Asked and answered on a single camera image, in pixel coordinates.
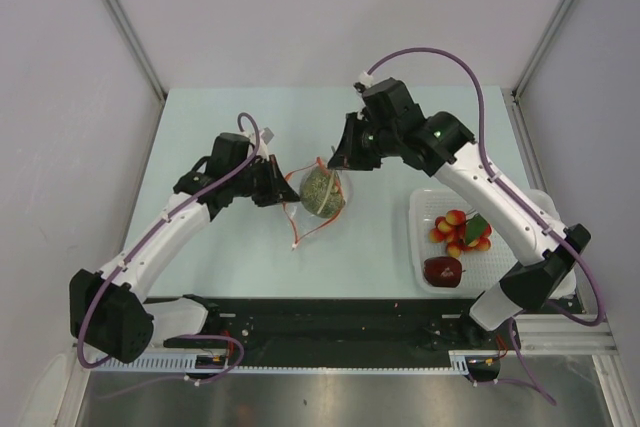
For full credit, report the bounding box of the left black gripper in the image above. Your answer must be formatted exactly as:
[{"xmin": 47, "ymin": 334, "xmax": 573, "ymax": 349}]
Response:
[{"xmin": 230, "ymin": 154, "xmax": 299, "ymax": 207}]

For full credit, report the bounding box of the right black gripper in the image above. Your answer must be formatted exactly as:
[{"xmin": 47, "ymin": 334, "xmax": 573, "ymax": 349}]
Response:
[{"xmin": 328, "ymin": 112, "xmax": 399, "ymax": 172}]

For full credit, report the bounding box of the clear zip top bag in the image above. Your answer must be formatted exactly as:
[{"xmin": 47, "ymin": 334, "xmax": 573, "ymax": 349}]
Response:
[{"xmin": 283, "ymin": 157, "xmax": 353, "ymax": 251}]

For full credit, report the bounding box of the fake green melon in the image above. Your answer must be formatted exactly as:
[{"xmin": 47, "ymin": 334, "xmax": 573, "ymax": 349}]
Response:
[{"xmin": 298, "ymin": 157, "xmax": 348, "ymax": 220}]

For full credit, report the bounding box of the fake red strawberries bunch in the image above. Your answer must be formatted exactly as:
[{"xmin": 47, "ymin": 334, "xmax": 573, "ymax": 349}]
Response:
[{"xmin": 427, "ymin": 209, "xmax": 493, "ymax": 259}]

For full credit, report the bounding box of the fake red apple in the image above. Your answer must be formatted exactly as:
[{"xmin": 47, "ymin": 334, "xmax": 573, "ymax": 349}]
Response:
[{"xmin": 423, "ymin": 256, "xmax": 463, "ymax": 288}]

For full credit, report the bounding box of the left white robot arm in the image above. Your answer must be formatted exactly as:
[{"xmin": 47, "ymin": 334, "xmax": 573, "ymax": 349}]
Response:
[{"xmin": 69, "ymin": 129, "xmax": 299, "ymax": 363}]

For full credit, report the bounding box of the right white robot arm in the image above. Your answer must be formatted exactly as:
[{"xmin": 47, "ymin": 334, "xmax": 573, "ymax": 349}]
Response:
[{"xmin": 329, "ymin": 78, "xmax": 591, "ymax": 348}]

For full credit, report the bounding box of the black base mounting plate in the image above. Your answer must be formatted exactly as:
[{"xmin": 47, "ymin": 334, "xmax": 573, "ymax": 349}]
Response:
[{"xmin": 149, "ymin": 296, "xmax": 586, "ymax": 368}]

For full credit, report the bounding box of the white perforated plastic basket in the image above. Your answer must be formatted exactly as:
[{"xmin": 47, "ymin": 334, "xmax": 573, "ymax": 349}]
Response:
[{"xmin": 408, "ymin": 186, "xmax": 581, "ymax": 297}]

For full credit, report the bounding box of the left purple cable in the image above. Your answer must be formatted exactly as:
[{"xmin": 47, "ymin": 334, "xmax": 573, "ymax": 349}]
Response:
[{"xmin": 74, "ymin": 112, "xmax": 261, "ymax": 401}]

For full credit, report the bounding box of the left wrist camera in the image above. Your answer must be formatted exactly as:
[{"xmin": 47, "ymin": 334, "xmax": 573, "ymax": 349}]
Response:
[{"xmin": 260, "ymin": 127, "xmax": 274, "ymax": 144}]

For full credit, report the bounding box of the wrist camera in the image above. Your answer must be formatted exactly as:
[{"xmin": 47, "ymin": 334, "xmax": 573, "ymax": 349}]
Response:
[
  {"xmin": 353, "ymin": 71, "xmax": 375, "ymax": 94},
  {"xmin": 260, "ymin": 127, "xmax": 274, "ymax": 144}
]

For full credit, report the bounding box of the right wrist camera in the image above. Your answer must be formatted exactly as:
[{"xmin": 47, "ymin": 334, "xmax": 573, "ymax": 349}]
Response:
[{"xmin": 353, "ymin": 71, "xmax": 375, "ymax": 94}]

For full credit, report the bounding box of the right aluminium frame post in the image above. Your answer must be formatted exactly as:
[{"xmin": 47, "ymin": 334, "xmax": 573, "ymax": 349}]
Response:
[{"xmin": 514, "ymin": 0, "xmax": 609, "ymax": 93}]

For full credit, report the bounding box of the aluminium frame post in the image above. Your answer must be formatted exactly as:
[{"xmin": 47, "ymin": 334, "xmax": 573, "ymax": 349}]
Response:
[
  {"xmin": 514, "ymin": 0, "xmax": 609, "ymax": 93},
  {"xmin": 74, "ymin": 0, "xmax": 167, "ymax": 98}
]

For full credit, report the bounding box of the white slotted cable duct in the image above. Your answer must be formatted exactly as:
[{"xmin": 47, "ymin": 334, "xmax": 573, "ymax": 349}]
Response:
[{"xmin": 102, "ymin": 352, "xmax": 503, "ymax": 383}]

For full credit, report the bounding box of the left aluminium frame post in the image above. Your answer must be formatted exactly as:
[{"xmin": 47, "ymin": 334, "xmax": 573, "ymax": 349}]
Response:
[{"xmin": 74, "ymin": 0, "xmax": 167, "ymax": 98}]

